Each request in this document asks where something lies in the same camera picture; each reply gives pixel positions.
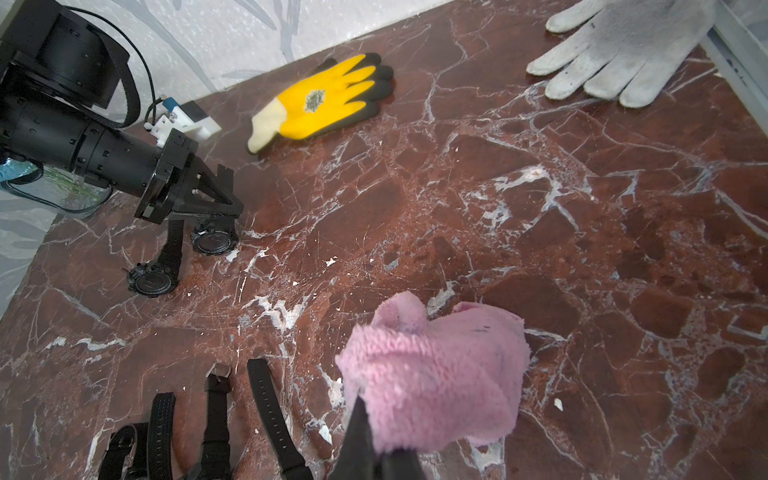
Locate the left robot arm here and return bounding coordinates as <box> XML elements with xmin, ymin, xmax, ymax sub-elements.
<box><xmin>1</xmin><ymin>1</ymin><xmax>243</xmax><ymax>224</ymax></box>

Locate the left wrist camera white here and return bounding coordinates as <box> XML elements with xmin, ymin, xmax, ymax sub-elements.
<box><xmin>144</xmin><ymin>97</ymin><xmax>221</xmax><ymax>148</ymax></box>

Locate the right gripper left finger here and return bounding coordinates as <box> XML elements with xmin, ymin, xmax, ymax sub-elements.
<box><xmin>329</xmin><ymin>397</ymin><xmax>375</xmax><ymax>480</ymax></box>

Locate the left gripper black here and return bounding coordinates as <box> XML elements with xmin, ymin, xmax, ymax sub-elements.
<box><xmin>134</xmin><ymin>129</ymin><xmax>243</xmax><ymax>224</ymax></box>

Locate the pink fluffy cloth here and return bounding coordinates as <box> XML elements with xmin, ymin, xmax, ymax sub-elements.
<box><xmin>335</xmin><ymin>291</ymin><xmax>531</xmax><ymax>454</ymax></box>

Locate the blue glass vase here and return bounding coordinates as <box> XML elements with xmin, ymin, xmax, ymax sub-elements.
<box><xmin>1</xmin><ymin>157</ymin><xmax>114</xmax><ymax>218</ymax></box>

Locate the yellow black work glove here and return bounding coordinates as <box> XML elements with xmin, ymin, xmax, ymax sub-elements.
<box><xmin>247</xmin><ymin>53</ymin><xmax>394</xmax><ymax>154</ymax></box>

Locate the white knit glove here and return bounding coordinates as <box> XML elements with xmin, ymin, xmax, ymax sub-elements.
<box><xmin>526</xmin><ymin>0</ymin><xmax>715</xmax><ymax>109</ymax></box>

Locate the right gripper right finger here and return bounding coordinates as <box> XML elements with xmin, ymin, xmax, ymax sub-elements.
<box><xmin>380</xmin><ymin>449</ymin><xmax>426</xmax><ymax>480</ymax></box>

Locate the black watch curled strap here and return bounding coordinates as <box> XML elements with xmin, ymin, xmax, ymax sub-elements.
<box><xmin>97</xmin><ymin>392</ymin><xmax>177</xmax><ymax>480</ymax></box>

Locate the black watch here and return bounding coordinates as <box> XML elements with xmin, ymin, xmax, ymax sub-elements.
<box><xmin>187</xmin><ymin>363</ymin><xmax>232</xmax><ymax>479</ymax></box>
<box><xmin>191</xmin><ymin>216</ymin><xmax>239</xmax><ymax>256</ymax></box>
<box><xmin>247</xmin><ymin>358</ymin><xmax>313</xmax><ymax>480</ymax></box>
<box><xmin>126</xmin><ymin>220</ymin><xmax>184</xmax><ymax>298</ymax></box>

